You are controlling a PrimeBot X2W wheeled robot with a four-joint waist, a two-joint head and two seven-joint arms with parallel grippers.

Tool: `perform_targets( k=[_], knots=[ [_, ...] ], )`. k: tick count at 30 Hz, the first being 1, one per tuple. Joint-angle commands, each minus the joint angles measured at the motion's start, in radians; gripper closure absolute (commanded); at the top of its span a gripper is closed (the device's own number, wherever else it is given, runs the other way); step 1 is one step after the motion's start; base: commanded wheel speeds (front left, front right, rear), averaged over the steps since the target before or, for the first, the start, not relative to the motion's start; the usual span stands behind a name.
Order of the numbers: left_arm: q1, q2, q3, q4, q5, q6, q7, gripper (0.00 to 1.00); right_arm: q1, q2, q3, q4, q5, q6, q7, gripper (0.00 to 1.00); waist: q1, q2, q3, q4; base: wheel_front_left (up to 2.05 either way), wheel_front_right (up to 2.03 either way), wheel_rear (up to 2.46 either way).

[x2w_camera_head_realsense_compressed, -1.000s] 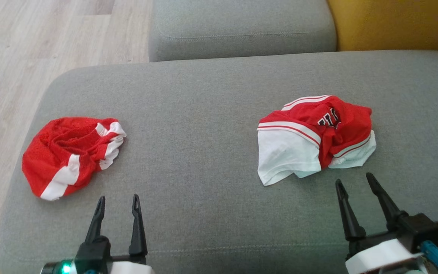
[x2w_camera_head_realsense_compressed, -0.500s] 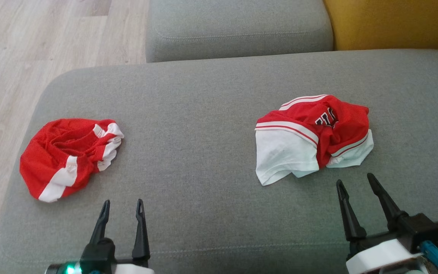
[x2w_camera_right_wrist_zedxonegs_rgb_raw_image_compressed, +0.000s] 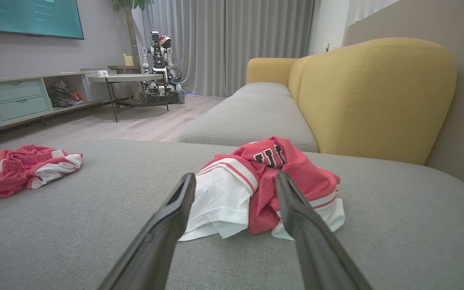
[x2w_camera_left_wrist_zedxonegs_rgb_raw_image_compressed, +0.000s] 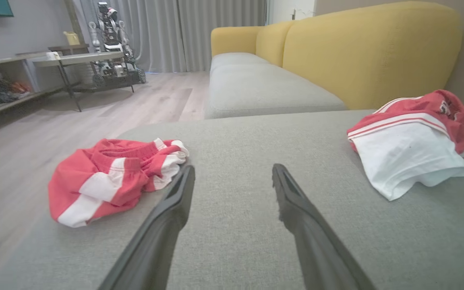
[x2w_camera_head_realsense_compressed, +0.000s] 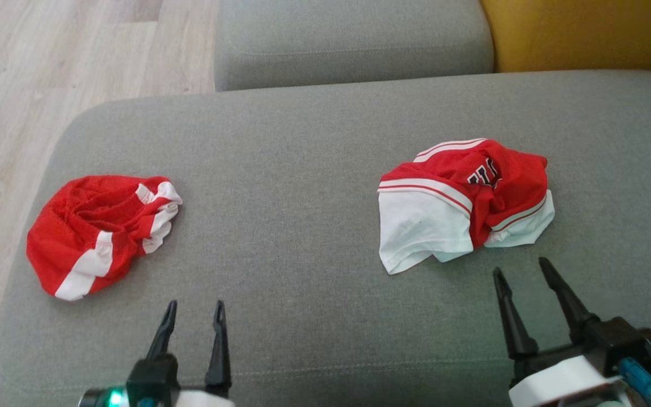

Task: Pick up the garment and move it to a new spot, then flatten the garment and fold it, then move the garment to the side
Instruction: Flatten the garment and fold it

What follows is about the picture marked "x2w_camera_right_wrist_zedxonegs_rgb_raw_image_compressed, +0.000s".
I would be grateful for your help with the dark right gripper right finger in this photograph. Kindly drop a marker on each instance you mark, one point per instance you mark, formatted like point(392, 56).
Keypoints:
point(316, 257)

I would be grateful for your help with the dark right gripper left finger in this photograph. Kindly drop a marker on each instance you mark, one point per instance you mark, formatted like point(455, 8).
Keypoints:
point(155, 249)

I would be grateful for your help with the red white lettered shorts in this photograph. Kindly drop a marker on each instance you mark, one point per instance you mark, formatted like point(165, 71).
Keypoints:
point(224, 197)

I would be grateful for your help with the red white crumpled garment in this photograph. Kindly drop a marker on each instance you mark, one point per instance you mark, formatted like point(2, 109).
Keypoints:
point(18, 169)

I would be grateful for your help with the grey sofa chaise seat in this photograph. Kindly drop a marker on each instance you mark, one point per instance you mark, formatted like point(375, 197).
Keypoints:
point(95, 225)

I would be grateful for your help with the grey sofa seat cushion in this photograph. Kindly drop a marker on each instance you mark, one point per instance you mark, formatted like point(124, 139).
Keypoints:
point(248, 117)

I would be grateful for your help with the yellow sofa back cushion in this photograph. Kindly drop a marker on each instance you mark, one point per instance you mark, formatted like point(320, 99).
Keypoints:
point(377, 100)

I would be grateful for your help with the round grey coffee table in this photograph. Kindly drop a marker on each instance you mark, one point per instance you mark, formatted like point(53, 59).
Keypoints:
point(127, 77)

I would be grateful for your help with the dark clutter pile in cabinet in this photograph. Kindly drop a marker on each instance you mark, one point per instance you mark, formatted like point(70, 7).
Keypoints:
point(61, 94)

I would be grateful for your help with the small white cup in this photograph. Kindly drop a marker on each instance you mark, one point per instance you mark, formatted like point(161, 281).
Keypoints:
point(102, 73)

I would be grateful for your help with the dark wooden side table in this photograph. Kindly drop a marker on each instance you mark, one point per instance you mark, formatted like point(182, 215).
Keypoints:
point(123, 68)

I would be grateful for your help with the white wheeled background robot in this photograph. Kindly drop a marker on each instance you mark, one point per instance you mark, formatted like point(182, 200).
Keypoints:
point(159, 60)

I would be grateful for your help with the yellow jug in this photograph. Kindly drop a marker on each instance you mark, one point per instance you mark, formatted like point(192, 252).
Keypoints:
point(128, 60)

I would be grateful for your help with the yellow sofa armrest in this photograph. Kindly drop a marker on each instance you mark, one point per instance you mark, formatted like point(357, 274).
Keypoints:
point(268, 70)

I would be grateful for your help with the pale green TV cabinet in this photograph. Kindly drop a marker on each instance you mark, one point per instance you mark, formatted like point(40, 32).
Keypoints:
point(14, 90)

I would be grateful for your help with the potted tree plant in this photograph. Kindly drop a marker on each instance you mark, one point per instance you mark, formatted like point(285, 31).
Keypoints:
point(131, 36)

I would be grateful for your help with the wall television screen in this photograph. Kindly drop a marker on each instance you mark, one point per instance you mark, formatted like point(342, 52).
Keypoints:
point(22, 16)

